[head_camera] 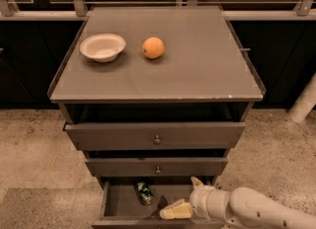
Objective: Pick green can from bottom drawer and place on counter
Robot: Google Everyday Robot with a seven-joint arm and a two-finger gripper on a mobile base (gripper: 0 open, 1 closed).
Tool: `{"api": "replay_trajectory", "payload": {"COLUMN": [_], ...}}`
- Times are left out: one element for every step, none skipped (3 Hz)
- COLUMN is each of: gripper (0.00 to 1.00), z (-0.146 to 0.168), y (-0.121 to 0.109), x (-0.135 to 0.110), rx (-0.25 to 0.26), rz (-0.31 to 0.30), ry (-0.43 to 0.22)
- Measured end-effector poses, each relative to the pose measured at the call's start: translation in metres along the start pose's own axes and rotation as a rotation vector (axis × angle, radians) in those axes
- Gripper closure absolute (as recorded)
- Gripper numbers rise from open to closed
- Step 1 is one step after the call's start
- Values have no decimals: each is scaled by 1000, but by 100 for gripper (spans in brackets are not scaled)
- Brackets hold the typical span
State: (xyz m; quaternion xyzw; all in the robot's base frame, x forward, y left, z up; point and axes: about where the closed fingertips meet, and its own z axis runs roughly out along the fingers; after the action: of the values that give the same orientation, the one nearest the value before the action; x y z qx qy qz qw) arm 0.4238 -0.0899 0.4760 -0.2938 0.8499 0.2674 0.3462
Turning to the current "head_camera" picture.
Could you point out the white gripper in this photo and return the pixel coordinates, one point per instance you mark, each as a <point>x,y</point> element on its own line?
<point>199,198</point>

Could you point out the green soda can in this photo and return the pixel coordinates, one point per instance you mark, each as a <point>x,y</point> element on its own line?
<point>143,192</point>

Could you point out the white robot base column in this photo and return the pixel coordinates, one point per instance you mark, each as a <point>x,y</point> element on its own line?
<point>305,102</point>

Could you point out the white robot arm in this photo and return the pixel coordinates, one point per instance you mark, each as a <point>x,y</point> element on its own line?
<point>242,208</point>

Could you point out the grey middle drawer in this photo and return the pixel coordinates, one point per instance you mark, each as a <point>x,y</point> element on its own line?
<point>162,167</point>

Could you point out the grey drawer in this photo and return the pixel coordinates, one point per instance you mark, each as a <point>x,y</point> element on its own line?
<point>122,209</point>
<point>154,135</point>
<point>162,167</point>

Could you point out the grey top drawer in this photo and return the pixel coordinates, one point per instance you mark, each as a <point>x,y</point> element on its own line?
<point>154,135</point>

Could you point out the grey bottom drawer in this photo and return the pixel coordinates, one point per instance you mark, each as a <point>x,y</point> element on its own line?
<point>122,209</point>

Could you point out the grey drawer cabinet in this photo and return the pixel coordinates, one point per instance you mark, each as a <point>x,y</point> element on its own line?
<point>203,76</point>

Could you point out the orange fruit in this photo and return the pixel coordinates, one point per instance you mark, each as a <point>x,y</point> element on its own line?
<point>153,48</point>

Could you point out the white paper bowl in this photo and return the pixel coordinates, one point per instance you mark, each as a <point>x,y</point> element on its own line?
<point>103,47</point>

